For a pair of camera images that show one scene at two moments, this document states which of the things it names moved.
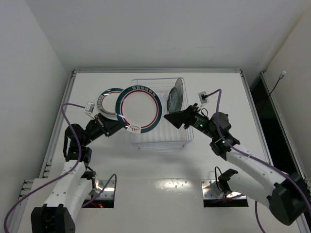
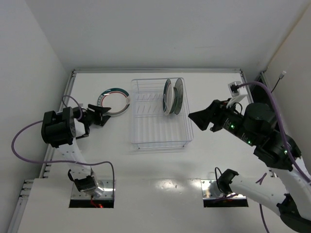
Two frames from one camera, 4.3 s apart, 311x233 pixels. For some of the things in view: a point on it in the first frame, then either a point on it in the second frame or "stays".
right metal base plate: x=211 y=190 stays
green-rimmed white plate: x=140 y=108 -> x=168 y=97
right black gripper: x=190 y=117 -> x=214 y=116
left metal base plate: x=108 y=193 stays
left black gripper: x=105 y=124 -> x=93 y=116
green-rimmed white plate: x=107 y=101 stays
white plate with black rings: x=179 y=86 stays
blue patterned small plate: x=172 y=101 stays
